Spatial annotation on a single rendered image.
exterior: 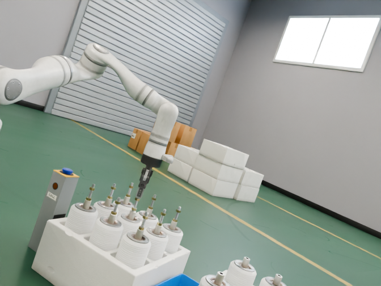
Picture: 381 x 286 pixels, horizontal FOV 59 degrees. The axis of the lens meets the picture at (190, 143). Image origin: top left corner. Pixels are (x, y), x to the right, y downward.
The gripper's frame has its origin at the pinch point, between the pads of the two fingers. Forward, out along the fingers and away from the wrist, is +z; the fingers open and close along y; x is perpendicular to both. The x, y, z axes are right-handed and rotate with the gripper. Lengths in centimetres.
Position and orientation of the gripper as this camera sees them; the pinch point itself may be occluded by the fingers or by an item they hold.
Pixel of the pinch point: (139, 192)
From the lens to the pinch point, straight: 126.8
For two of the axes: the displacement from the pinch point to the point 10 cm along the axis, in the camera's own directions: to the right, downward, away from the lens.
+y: 0.5, 0.8, -10.0
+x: 9.4, 3.4, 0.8
